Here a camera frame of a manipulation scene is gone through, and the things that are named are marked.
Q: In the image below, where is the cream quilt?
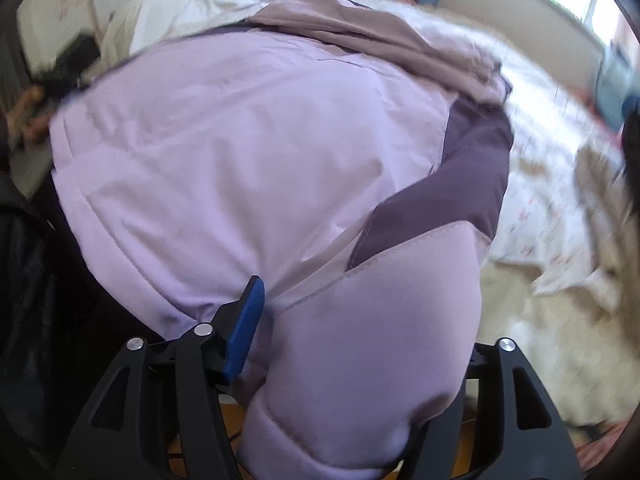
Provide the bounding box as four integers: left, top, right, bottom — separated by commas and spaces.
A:
480, 150, 632, 431

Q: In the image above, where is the white duvet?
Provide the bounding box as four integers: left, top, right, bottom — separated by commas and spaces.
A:
106, 0, 297, 57

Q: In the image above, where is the cherry print bed sheet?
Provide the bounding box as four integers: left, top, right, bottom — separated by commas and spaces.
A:
480, 35, 628, 311

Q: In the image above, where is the two-tone purple jacket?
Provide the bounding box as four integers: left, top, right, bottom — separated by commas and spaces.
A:
47, 0, 516, 480

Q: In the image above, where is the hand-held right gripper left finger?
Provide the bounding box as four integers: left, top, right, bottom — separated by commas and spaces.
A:
55, 275, 266, 480

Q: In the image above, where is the person's left hand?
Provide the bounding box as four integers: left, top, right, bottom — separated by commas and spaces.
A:
9, 85, 57, 145

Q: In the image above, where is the dark grey cloth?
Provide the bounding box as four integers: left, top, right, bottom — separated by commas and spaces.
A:
620, 110, 640, 187

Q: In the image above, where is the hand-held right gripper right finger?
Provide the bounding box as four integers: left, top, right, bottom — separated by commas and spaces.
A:
400, 337, 586, 480

